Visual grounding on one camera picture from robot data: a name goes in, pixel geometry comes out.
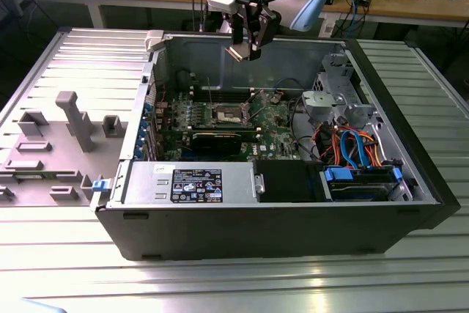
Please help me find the metal socket cover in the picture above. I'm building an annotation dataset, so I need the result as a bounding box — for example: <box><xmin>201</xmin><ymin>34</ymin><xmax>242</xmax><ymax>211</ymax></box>
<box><xmin>242</xmin><ymin>89</ymin><xmax>273</xmax><ymax>126</ymax></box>

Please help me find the blue case latch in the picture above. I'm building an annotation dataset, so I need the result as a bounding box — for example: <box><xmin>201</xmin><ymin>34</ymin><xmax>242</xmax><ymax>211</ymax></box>
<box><xmin>92</xmin><ymin>178</ymin><xmax>111</xmax><ymax>194</ymax></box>

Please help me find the green motherboard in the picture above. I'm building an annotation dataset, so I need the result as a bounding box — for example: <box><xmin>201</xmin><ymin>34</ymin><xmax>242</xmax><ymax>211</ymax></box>
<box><xmin>153</xmin><ymin>87</ymin><xmax>312</xmax><ymax>163</ymax></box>

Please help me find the blue wire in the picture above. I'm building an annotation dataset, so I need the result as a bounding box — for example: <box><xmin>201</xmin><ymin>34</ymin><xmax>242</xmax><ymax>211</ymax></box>
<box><xmin>339</xmin><ymin>126</ymin><xmax>372</xmax><ymax>172</ymax></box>

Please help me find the black PC case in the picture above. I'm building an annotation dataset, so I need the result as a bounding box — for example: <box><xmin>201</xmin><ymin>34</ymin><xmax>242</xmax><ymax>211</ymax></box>
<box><xmin>89</xmin><ymin>28</ymin><xmax>462</xmax><ymax>263</ymax></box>

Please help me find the blue network cable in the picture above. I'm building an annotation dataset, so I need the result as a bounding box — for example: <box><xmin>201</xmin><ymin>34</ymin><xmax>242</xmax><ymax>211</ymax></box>
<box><xmin>344</xmin><ymin>0</ymin><xmax>362</xmax><ymax>35</ymax></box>

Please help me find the red wire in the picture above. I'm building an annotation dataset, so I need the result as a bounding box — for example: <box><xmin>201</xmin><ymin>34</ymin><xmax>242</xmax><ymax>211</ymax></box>
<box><xmin>311</xmin><ymin>122</ymin><xmax>328</xmax><ymax>146</ymax></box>

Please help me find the silver CPU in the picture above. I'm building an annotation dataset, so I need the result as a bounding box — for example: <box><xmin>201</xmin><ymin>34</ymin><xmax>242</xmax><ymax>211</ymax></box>
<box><xmin>224</xmin><ymin>43</ymin><xmax>254</xmax><ymax>62</ymax></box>

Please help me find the CPU socket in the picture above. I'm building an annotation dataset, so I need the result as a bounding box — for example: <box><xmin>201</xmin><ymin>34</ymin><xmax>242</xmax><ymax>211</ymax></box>
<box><xmin>209</xmin><ymin>101</ymin><xmax>254</xmax><ymax>127</ymax></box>

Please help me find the orange wire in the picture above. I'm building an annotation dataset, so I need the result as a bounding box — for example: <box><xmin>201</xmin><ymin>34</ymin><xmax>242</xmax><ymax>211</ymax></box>
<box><xmin>357</xmin><ymin>129</ymin><xmax>385</xmax><ymax>167</ymax></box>
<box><xmin>329</xmin><ymin>128</ymin><xmax>344</xmax><ymax>166</ymax></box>

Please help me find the silver power supply unit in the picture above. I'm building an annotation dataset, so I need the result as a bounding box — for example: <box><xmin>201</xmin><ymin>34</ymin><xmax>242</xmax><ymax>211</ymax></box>
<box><xmin>122</xmin><ymin>161</ymin><xmax>257</xmax><ymax>207</ymax></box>

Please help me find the grey parts rack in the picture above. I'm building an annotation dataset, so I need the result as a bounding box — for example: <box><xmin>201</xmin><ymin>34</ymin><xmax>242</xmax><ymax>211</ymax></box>
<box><xmin>0</xmin><ymin>89</ymin><xmax>130</xmax><ymax>208</ymax></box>

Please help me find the metal drive cage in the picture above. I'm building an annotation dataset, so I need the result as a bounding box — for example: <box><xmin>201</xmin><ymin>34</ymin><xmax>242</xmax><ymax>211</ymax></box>
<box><xmin>302</xmin><ymin>52</ymin><xmax>382</xmax><ymax>134</ymax></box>

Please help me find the black fan wire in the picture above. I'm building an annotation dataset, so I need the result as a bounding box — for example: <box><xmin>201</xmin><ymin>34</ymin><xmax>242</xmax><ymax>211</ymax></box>
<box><xmin>273</xmin><ymin>77</ymin><xmax>306</xmax><ymax>94</ymax></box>

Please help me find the black graphics card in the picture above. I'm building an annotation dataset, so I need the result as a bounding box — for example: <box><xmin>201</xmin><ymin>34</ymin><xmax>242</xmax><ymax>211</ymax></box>
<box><xmin>190</xmin><ymin>131</ymin><xmax>245</xmax><ymax>157</ymax></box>

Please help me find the hard disk in blue carrier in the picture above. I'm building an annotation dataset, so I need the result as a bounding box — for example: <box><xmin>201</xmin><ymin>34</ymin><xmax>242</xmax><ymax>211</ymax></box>
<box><xmin>319</xmin><ymin>165</ymin><xmax>405</xmax><ymax>202</ymax></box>

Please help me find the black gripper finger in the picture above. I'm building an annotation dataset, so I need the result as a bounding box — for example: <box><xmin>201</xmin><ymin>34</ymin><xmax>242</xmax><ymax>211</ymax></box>
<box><xmin>245</xmin><ymin>1</ymin><xmax>282</xmax><ymax>62</ymax></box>
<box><xmin>222</xmin><ymin>12</ymin><xmax>245</xmax><ymax>47</ymax></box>

